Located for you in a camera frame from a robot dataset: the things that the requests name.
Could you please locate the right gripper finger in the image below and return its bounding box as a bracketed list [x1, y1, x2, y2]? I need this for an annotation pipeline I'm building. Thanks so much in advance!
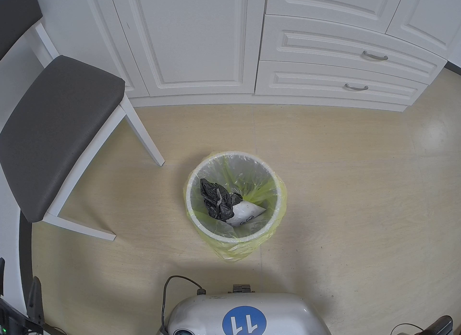
[419, 315, 454, 335]

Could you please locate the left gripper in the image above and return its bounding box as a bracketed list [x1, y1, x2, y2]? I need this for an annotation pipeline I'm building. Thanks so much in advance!
[0, 258, 45, 335]

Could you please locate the black plastic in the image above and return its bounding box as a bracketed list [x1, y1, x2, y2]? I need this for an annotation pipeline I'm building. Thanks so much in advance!
[200, 178, 244, 221]

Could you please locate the yellow plastic bag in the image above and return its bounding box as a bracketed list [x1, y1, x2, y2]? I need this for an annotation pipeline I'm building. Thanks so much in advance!
[185, 150, 289, 263]

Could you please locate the white printed wrapper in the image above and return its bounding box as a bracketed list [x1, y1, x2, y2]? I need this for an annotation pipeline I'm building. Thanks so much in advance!
[226, 200, 267, 228]

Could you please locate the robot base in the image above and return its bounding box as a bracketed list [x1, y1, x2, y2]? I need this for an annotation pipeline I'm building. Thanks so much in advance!
[158, 284, 332, 335]

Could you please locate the white trash bin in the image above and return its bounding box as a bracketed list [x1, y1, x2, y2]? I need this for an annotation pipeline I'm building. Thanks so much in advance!
[189, 151, 282, 244]

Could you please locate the white chair grey seat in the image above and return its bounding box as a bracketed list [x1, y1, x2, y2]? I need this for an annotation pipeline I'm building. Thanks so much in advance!
[0, 0, 165, 242]

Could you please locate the white wardrobe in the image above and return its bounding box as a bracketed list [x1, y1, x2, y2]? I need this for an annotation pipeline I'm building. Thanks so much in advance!
[77, 0, 461, 112]

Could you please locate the black cable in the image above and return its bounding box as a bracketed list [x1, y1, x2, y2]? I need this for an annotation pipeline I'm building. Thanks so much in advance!
[161, 275, 206, 332]

